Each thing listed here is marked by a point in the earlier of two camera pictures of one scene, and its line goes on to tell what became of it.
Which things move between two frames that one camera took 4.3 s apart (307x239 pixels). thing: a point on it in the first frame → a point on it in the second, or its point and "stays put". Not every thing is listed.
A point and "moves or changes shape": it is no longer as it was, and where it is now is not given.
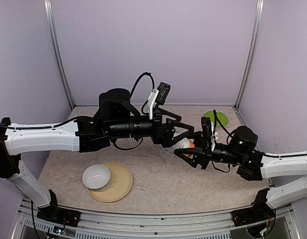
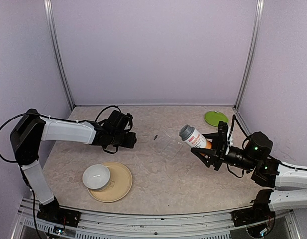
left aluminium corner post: (51, 29) stays put
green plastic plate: (221, 116) stays put
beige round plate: (120, 184) stays put
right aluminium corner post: (256, 40) stays put
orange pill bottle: (185, 143) moves or changes shape
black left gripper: (166, 139) → (131, 141)
